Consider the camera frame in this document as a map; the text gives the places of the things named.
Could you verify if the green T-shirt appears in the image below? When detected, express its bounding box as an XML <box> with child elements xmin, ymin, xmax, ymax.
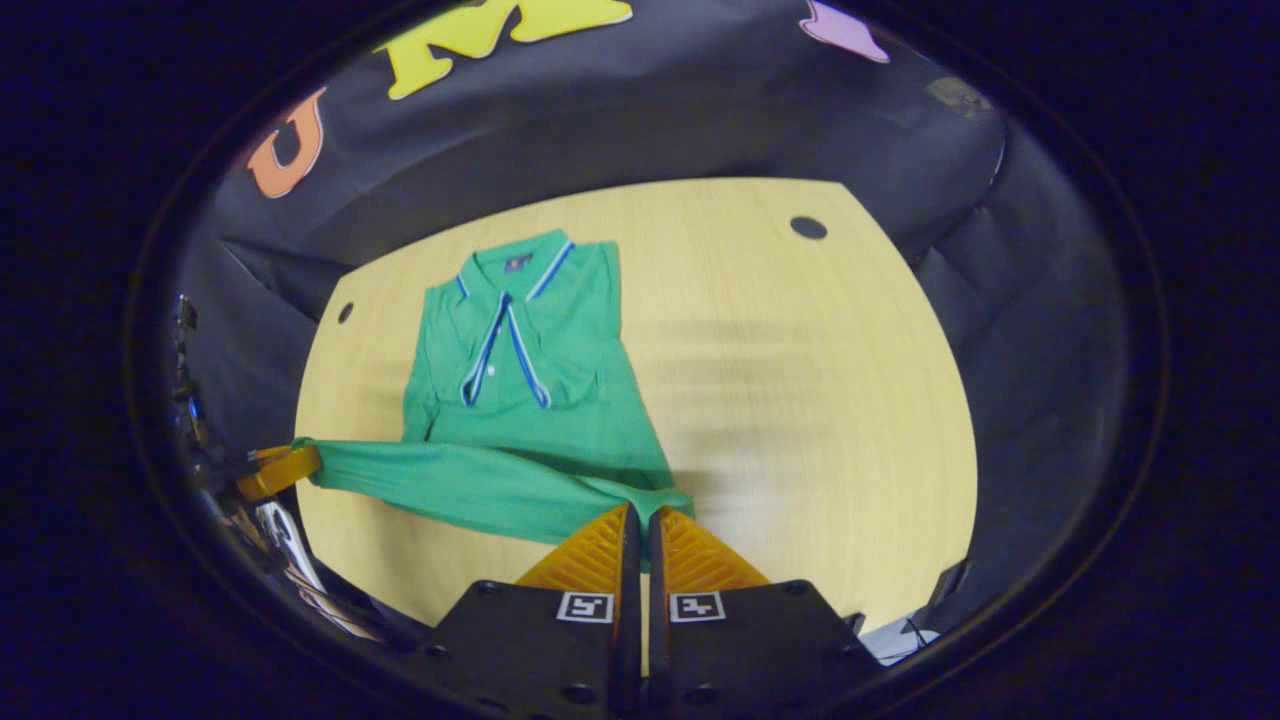
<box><xmin>293</xmin><ymin>230</ymin><xmax>696</xmax><ymax>573</ymax></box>

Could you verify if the black backdrop cloth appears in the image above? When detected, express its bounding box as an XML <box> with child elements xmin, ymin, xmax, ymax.
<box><xmin>130</xmin><ymin>0</ymin><xmax>1166</xmax><ymax>641</ymax></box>

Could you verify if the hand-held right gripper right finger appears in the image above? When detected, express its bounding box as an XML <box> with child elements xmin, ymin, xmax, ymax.
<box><xmin>646</xmin><ymin>503</ymin><xmax>886</xmax><ymax>720</ymax></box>

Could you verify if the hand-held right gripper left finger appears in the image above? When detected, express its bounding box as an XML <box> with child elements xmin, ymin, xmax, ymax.
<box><xmin>422</xmin><ymin>500</ymin><xmax>643</xmax><ymax>720</ymax></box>

